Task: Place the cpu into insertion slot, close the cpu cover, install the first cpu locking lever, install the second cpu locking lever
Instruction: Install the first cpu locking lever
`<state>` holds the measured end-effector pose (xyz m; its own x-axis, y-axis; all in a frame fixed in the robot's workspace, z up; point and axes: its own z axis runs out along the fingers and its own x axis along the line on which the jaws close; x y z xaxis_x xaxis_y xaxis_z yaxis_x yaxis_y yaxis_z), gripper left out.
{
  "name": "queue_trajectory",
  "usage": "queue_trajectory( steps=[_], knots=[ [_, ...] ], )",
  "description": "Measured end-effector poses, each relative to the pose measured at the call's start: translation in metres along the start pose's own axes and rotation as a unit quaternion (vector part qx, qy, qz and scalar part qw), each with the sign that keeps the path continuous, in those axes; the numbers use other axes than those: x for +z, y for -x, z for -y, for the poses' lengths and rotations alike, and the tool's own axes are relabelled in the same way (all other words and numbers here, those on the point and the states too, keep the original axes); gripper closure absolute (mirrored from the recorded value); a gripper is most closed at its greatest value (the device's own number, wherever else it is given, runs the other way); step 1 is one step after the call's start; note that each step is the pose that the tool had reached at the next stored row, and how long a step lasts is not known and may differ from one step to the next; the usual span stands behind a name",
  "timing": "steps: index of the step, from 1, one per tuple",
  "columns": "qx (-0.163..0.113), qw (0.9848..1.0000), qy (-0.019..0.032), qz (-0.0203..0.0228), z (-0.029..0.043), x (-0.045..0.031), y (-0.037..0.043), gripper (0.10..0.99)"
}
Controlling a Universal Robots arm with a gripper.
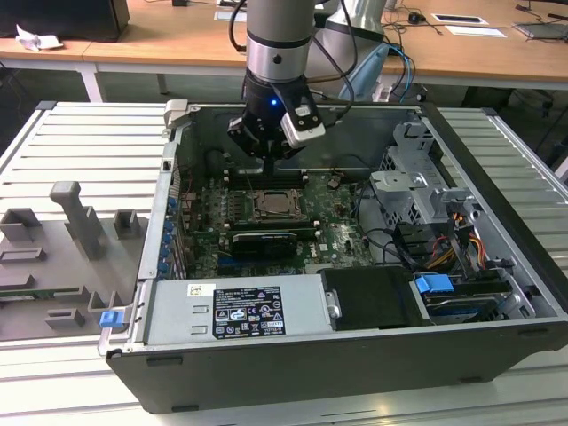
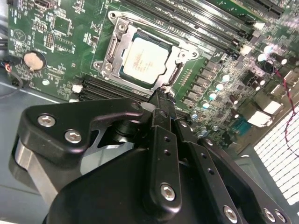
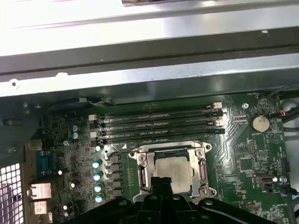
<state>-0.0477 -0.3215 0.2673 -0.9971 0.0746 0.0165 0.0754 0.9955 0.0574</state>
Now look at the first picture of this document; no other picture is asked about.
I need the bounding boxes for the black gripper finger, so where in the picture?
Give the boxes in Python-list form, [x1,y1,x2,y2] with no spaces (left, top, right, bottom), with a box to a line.
[269,141,307,177]
[227,115,272,177]

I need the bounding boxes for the black RAM slot row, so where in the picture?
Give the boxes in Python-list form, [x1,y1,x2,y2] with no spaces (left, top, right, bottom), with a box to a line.
[224,169,310,188]
[225,217,321,231]

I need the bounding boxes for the CPU socket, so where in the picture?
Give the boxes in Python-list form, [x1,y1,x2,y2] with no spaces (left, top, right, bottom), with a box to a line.
[250,188,310,223]

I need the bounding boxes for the black graphics card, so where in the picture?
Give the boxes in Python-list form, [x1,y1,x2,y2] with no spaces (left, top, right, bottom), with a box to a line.
[231,229,298,261]

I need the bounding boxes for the green motherboard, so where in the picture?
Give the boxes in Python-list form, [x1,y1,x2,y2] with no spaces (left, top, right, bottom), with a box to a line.
[177,170,378,283]

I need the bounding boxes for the wooden desk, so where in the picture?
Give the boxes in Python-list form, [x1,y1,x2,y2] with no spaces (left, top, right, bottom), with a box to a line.
[0,0,568,103]

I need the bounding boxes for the grey metal drive cage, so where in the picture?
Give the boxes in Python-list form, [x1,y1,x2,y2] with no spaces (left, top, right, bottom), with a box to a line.
[368,120,483,236]

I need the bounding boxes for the black plastic shroud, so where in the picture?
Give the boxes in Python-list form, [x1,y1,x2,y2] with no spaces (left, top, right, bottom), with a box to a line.
[319,265,434,332]

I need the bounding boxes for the grey power supply unit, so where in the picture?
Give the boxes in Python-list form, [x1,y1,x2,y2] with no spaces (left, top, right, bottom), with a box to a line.
[144,273,334,347]

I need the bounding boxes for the blue disk carrier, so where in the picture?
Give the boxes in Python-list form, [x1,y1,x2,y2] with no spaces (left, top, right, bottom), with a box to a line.
[413,273,456,295]

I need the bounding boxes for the black monitor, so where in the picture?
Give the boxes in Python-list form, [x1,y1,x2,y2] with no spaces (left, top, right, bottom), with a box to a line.
[0,0,130,43]

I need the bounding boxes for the white paper sheet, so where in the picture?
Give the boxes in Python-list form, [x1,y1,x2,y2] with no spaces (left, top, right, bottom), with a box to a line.
[445,25,509,39]

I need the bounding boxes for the crumpled white paper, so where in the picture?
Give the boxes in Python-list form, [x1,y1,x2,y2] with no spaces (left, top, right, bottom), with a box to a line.
[15,24,63,52]

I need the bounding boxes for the black PC case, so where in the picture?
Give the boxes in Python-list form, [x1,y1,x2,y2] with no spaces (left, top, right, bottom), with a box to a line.
[98,99,568,416]

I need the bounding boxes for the grey hard disk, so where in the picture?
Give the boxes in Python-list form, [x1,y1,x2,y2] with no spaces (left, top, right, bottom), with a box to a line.
[423,290,511,324]

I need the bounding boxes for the grey parts rack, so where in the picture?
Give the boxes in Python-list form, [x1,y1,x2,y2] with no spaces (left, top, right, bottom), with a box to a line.
[0,180,150,343]

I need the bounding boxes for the green RAM stick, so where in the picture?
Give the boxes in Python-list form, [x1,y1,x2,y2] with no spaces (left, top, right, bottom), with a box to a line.
[0,288,58,301]

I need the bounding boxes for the grey laptop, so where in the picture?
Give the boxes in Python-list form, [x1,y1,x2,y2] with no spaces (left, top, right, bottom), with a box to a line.
[514,20,568,43]

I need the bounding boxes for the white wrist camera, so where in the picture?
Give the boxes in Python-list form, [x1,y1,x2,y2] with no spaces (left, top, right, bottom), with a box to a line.
[280,105,327,150]

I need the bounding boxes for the grey plastic case handle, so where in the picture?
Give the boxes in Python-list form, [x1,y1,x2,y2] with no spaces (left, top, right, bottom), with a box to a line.
[162,99,191,130]

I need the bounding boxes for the blue cable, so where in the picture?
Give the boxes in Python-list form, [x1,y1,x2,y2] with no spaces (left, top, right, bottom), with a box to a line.
[389,45,417,102]

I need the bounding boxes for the black wire connectors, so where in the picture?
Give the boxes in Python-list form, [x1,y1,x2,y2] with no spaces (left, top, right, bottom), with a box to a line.
[394,221,434,261]

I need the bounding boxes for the yellow red power wires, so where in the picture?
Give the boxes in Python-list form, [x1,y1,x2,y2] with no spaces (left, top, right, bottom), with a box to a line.
[428,237,487,270]

